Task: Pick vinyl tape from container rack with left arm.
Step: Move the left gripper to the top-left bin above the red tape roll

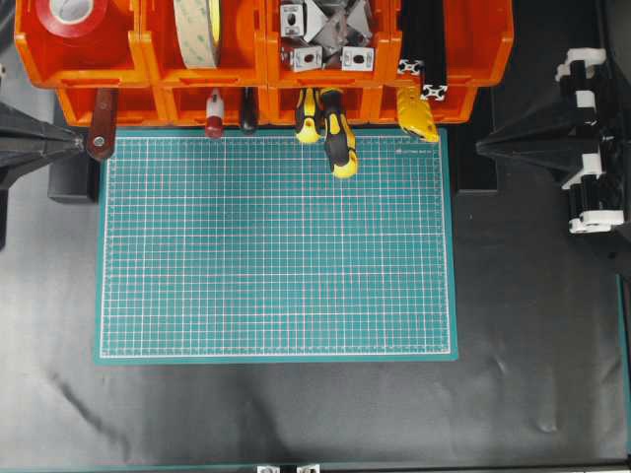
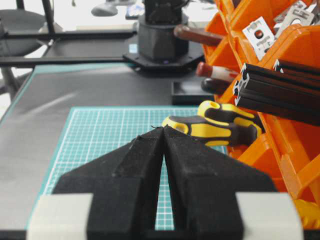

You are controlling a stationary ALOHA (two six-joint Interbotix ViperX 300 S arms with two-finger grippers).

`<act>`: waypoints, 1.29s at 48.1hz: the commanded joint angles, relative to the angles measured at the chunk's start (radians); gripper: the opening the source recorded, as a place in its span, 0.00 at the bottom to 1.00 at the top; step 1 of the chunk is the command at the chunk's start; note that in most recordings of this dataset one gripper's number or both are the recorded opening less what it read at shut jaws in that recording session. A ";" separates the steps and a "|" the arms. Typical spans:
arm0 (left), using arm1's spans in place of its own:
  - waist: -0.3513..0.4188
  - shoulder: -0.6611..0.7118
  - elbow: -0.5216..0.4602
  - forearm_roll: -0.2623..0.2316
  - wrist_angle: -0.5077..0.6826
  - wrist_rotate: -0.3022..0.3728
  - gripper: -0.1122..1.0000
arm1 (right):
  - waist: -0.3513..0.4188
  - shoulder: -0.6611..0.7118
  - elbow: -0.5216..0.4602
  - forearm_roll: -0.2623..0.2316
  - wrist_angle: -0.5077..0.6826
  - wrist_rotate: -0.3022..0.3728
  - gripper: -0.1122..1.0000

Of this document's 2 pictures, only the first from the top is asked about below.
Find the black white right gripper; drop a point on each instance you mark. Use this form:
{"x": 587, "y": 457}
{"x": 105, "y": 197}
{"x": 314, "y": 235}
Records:
{"x": 586, "y": 145}

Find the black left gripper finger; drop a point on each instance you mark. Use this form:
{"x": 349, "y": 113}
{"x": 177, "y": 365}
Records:
{"x": 28, "y": 144}

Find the red vinyl tape roll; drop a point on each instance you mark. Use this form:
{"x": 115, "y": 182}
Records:
{"x": 71, "y": 19}

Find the cream double-sided tape roll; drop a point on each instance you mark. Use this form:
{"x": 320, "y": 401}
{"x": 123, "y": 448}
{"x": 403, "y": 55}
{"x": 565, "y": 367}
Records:
{"x": 198, "y": 26}

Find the orange upper bin with cream tape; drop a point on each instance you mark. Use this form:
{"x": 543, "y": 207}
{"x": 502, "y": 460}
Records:
{"x": 242, "y": 53}

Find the black aluminium extrusion lower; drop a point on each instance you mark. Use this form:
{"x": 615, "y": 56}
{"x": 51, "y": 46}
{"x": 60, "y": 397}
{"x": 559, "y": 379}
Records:
{"x": 433, "y": 50}

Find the black aluminium extrusion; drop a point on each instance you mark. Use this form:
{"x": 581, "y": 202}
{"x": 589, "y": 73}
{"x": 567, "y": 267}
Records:
{"x": 433, "y": 50}
{"x": 411, "y": 21}

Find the orange upper bin with extrusions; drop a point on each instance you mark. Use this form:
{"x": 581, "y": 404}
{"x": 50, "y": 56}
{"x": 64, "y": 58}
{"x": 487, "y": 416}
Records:
{"x": 479, "y": 40}

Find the orange upper bin far left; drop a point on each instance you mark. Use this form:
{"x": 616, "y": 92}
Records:
{"x": 109, "y": 57}

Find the yellow utility knife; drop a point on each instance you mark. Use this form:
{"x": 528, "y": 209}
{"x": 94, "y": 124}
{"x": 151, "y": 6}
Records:
{"x": 414, "y": 114}

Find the black aluminium extrusion upper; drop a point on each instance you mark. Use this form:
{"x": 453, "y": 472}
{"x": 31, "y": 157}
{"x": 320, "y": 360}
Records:
{"x": 411, "y": 21}

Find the orange lower bin row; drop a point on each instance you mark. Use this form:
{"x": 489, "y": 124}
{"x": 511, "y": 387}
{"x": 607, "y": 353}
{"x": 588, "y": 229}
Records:
{"x": 186, "y": 106}

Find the orange upper bin with brackets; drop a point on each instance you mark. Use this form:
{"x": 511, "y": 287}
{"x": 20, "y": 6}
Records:
{"x": 281, "y": 76}

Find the large yellow black screwdriver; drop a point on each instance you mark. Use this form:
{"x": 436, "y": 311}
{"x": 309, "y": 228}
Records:
{"x": 339, "y": 139}

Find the small yellow black screwdriver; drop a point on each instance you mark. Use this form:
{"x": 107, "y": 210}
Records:
{"x": 308, "y": 116}

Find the green cutting mat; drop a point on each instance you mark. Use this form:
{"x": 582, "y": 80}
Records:
{"x": 247, "y": 250}

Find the silver corner brackets pile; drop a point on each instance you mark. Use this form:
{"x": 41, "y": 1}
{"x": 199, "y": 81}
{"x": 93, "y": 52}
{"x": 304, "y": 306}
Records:
{"x": 319, "y": 35}

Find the brown wooden handle tool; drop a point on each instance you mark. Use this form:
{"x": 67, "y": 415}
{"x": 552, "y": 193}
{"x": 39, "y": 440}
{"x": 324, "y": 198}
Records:
{"x": 101, "y": 135}

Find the red white handle tool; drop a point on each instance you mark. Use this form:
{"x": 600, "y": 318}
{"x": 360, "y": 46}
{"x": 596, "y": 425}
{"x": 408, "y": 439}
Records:
{"x": 215, "y": 112}

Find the black handle tool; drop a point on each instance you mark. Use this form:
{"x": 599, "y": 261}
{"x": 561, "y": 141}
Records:
{"x": 249, "y": 111}

